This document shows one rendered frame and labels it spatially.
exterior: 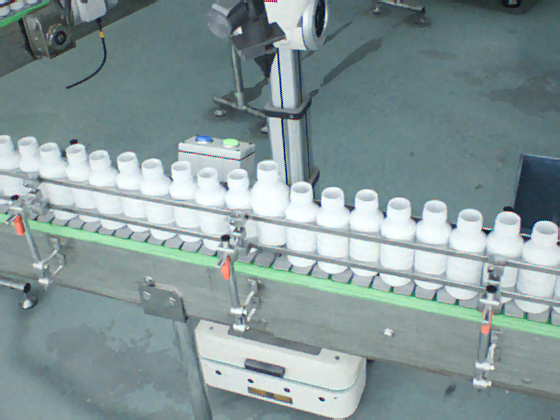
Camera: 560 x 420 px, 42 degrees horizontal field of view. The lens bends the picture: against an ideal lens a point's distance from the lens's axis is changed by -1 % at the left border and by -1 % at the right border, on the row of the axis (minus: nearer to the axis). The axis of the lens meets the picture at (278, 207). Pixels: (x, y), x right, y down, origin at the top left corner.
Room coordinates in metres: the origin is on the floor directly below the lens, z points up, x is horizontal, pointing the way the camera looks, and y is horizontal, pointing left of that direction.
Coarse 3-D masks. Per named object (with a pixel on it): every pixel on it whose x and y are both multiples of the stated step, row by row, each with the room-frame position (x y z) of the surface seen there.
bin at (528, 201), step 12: (528, 156) 1.37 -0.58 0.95; (540, 156) 1.36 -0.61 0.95; (552, 156) 1.35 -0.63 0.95; (528, 168) 1.37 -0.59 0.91; (540, 168) 1.36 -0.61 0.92; (552, 168) 1.35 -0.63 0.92; (516, 180) 1.28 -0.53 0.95; (528, 180) 1.37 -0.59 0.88; (540, 180) 1.36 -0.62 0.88; (552, 180) 1.35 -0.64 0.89; (516, 192) 1.23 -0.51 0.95; (528, 192) 1.37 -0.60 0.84; (540, 192) 1.35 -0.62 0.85; (552, 192) 1.34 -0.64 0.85; (516, 204) 1.37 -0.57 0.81; (528, 204) 1.36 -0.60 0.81; (540, 204) 1.35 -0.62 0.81; (552, 204) 1.34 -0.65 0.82; (528, 216) 1.36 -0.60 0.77; (540, 216) 1.35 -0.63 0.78; (552, 216) 1.34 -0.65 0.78; (528, 228) 1.36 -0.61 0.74
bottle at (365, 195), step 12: (360, 192) 1.00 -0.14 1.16; (372, 192) 1.00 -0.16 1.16; (360, 204) 0.98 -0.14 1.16; (372, 204) 0.97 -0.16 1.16; (360, 216) 0.97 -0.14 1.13; (372, 216) 0.97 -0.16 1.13; (360, 228) 0.96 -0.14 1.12; (372, 228) 0.96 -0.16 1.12; (360, 240) 0.96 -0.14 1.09; (360, 252) 0.96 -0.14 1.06; (372, 252) 0.96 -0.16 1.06; (372, 264) 0.96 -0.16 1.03
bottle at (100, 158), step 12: (96, 156) 1.21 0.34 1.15; (108, 156) 1.20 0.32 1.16; (96, 168) 1.18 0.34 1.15; (108, 168) 1.19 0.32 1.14; (96, 180) 1.17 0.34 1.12; (108, 180) 1.17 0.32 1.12; (96, 192) 1.17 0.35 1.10; (96, 204) 1.18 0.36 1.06; (108, 204) 1.17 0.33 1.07; (120, 204) 1.18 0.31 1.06; (120, 216) 1.17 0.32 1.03; (108, 228) 1.17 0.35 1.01; (120, 228) 1.17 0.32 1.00
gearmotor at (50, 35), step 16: (96, 0) 2.45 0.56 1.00; (112, 0) 2.54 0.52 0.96; (32, 16) 2.37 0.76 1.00; (48, 16) 2.37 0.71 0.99; (64, 16) 2.40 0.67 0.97; (80, 16) 2.43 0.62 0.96; (96, 16) 2.44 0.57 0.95; (32, 32) 2.37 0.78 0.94; (48, 32) 2.34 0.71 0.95; (64, 32) 2.38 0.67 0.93; (32, 48) 2.39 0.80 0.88; (48, 48) 2.33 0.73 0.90; (64, 48) 2.38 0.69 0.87
